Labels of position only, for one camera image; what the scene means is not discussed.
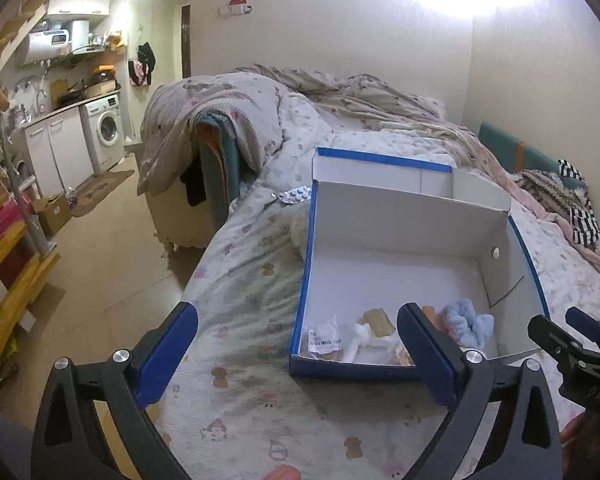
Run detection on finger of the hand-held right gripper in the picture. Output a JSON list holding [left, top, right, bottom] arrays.
[[566, 307, 600, 353], [527, 315, 581, 361]]

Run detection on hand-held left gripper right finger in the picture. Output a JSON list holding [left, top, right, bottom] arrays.
[[396, 302, 563, 480]]

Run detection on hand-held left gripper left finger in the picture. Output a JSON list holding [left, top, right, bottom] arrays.
[[31, 301, 199, 480]]

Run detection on light blue fluffy sock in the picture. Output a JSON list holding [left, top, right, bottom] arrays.
[[442, 299, 495, 348]]

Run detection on tan soft block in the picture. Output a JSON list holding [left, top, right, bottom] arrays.
[[362, 308, 396, 337]]

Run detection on white plastic packet with label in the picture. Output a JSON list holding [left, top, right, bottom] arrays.
[[307, 315, 406, 363]]

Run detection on blue and white cardboard box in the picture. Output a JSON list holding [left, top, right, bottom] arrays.
[[288, 147, 551, 378]]

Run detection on person's right hand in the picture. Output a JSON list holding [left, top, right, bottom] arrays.
[[560, 410, 593, 456]]

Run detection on person's left hand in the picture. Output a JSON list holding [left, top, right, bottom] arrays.
[[260, 465, 302, 480]]

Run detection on black white striped cloth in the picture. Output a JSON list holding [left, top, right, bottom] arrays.
[[557, 160, 600, 271]]

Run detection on knitted patterned blanket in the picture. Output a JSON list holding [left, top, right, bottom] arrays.
[[517, 169, 588, 211]]

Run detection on yellow wooden rack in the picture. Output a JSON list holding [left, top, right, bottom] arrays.
[[0, 170, 61, 361]]

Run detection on pink blanket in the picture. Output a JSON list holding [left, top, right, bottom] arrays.
[[430, 125, 571, 241]]

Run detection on brown floor rug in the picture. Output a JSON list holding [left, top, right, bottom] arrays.
[[70, 169, 136, 218]]

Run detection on white fluffy plush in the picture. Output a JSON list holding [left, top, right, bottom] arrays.
[[287, 207, 311, 256]]

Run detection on brown cardboard box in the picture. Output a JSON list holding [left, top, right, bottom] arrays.
[[32, 194, 72, 236]]

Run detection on teal cloth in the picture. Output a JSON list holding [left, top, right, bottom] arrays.
[[195, 112, 243, 226]]

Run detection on teal headboard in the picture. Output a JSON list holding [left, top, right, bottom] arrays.
[[479, 121, 588, 186]]

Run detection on silver pill blister pack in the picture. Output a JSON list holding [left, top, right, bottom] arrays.
[[275, 185, 312, 205]]

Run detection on grey metal pole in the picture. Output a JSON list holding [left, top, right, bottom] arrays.
[[0, 110, 48, 256]]

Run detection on white kitchen cabinet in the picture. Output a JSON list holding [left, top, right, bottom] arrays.
[[24, 107, 95, 198]]

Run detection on white washing machine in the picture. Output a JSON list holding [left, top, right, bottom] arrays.
[[80, 94, 126, 176]]

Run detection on beige printed duvet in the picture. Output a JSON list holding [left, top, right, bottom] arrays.
[[137, 64, 446, 196]]

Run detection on hanging dark and pink clothes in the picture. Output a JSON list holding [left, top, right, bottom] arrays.
[[129, 42, 157, 87]]

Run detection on dark wooden door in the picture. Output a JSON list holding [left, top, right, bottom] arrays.
[[180, 4, 192, 80]]

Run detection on white water heater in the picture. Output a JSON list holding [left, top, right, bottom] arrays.
[[22, 30, 71, 65]]

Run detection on white cylindrical tank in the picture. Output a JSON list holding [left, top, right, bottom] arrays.
[[70, 19, 91, 53]]

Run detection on white red wall device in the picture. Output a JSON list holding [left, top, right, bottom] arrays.
[[219, 0, 253, 17]]

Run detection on white wall cabinet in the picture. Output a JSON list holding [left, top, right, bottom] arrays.
[[46, 0, 112, 17]]

